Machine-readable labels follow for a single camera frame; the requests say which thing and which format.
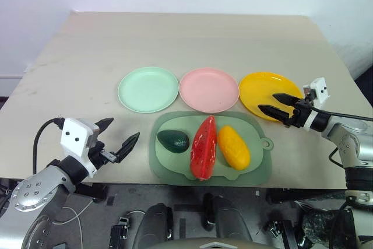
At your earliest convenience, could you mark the mint green plate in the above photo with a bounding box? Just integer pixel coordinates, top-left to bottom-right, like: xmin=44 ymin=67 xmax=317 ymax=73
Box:
xmin=117 ymin=66 xmax=180 ymax=114

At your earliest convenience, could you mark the yellow mango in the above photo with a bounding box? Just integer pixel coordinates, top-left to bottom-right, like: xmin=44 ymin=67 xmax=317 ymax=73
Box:
xmin=217 ymin=125 xmax=252 ymax=171

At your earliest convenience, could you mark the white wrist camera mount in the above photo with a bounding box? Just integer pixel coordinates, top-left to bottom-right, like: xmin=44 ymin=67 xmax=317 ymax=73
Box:
xmin=302 ymin=77 xmax=332 ymax=132
xmin=59 ymin=117 xmax=100 ymax=178

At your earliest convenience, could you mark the yellow plate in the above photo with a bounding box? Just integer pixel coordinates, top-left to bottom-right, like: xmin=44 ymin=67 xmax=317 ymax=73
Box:
xmin=238 ymin=71 xmax=304 ymax=122

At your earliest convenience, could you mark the dark green avocado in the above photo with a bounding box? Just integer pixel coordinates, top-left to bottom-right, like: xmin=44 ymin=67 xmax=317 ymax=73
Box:
xmin=157 ymin=129 xmax=190 ymax=155

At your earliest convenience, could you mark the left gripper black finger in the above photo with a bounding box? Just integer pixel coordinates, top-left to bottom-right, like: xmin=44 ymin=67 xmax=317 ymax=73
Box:
xmin=115 ymin=131 xmax=141 ymax=164
xmin=97 ymin=117 xmax=115 ymax=136

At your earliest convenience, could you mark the pink plate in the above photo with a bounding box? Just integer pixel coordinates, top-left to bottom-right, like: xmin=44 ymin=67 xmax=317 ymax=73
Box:
xmin=179 ymin=67 xmax=240 ymax=114

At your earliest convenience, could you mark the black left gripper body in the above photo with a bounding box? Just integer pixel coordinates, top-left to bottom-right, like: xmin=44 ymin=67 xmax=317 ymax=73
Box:
xmin=86 ymin=140 xmax=120 ymax=171

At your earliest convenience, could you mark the grey-green curved robot body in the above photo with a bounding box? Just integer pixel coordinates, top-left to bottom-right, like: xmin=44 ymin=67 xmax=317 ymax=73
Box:
xmin=151 ymin=237 xmax=255 ymax=249

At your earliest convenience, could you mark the green silicone tray mat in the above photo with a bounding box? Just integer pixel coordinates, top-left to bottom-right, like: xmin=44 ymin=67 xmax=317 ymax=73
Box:
xmin=148 ymin=111 xmax=275 ymax=187

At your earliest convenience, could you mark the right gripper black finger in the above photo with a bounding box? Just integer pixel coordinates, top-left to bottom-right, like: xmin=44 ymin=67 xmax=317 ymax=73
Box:
xmin=272 ymin=93 xmax=298 ymax=106
xmin=258 ymin=104 xmax=294 ymax=125

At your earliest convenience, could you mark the red watermelon slice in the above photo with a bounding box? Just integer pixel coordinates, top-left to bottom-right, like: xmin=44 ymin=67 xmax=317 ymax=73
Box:
xmin=189 ymin=115 xmax=218 ymax=181

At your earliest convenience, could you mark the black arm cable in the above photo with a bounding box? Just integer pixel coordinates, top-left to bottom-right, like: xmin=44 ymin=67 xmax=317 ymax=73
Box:
xmin=312 ymin=107 xmax=373 ymax=170
xmin=33 ymin=117 xmax=65 ymax=176

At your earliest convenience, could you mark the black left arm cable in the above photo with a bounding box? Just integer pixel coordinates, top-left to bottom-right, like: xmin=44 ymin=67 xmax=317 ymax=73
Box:
xmin=33 ymin=117 xmax=65 ymax=176

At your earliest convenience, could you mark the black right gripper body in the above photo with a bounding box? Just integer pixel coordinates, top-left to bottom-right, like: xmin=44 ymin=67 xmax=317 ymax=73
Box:
xmin=283 ymin=89 xmax=318 ymax=129

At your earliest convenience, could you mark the black metal bracket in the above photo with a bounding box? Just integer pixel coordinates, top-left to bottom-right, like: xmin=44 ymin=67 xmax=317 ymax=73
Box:
xmin=109 ymin=216 xmax=130 ymax=248

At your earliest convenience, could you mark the dark speckled rounded shape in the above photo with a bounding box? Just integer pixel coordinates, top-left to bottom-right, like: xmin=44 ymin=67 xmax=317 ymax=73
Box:
xmin=302 ymin=210 xmax=345 ymax=247

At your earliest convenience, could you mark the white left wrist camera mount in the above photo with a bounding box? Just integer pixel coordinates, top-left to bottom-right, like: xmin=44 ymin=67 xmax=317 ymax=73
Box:
xmin=59 ymin=117 xmax=100 ymax=178

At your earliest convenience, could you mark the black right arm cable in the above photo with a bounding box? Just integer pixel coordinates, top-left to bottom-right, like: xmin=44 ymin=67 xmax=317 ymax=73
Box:
xmin=312 ymin=107 xmax=373 ymax=170

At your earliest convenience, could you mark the thin white wire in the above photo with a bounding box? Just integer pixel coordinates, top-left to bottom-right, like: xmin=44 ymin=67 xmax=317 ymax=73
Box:
xmin=57 ymin=206 xmax=84 ymax=249

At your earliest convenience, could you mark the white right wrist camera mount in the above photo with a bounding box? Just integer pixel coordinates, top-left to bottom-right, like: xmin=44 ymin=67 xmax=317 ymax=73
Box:
xmin=302 ymin=77 xmax=332 ymax=132

